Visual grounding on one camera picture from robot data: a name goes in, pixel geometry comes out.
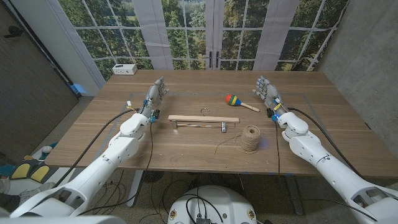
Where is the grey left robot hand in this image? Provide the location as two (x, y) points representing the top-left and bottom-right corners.
(140, 76), (170, 118)

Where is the colourful striped wooden maraca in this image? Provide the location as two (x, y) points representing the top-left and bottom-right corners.
(225, 94), (260, 113)

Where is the wooden clip hanger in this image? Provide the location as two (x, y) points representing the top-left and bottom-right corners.
(167, 107), (240, 134)

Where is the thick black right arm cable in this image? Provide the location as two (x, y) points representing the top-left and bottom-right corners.
(287, 107), (363, 178)

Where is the white robot torso base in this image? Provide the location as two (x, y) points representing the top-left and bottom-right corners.
(167, 185), (258, 224)

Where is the brown twine spool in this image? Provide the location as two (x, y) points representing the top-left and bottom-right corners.
(214, 124), (261, 156)

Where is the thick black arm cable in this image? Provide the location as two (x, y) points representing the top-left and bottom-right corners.
(52, 108), (137, 187)
(287, 107), (363, 178)

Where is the grey sneaker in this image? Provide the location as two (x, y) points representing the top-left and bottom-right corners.
(18, 182), (56, 205)

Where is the white power strip box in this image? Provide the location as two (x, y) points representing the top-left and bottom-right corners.
(112, 63), (138, 76)

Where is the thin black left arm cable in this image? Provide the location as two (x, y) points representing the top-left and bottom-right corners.
(77, 123), (155, 216)

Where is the black wall hook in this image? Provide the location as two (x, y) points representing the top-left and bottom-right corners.
(3, 26), (23, 39)

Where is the white table leg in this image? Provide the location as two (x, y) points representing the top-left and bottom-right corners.
(126, 169), (144, 208)

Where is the grey table leg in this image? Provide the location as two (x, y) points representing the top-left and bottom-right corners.
(285, 175), (305, 216)

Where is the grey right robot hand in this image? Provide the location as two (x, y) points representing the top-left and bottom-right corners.
(252, 75), (289, 118)

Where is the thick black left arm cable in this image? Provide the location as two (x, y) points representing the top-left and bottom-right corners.
(52, 108), (137, 187)

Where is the yellow and black object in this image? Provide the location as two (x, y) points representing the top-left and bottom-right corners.
(9, 155), (52, 183)

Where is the printed window forest backdrop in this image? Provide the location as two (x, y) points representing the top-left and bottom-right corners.
(57, 0), (351, 82)

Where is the small blue object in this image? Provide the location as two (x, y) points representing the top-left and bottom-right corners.
(70, 83), (86, 95)

